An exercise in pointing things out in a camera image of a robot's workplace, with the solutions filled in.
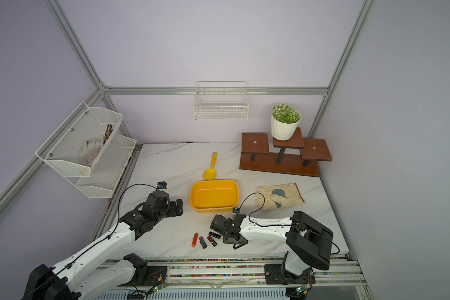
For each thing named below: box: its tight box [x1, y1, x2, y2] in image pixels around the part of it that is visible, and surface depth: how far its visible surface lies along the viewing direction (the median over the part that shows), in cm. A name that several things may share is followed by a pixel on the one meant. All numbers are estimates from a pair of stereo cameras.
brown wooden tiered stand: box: [239, 127, 332, 177], surface depth 104 cm
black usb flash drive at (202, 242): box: [198, 236, 208, 249], surface depth 84 cm
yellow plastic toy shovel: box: [202, 151, 217, 180], surface depth 110 cm
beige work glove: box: [255, 182, 305, 211], surface depth 97 cm
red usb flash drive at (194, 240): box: [191, 232, 199, 249], surface depth 84 cm
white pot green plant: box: [270, 103, 302, 142], surface depth 85 cm
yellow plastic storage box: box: [190, 179, 240, 214], surface depth 97 cm
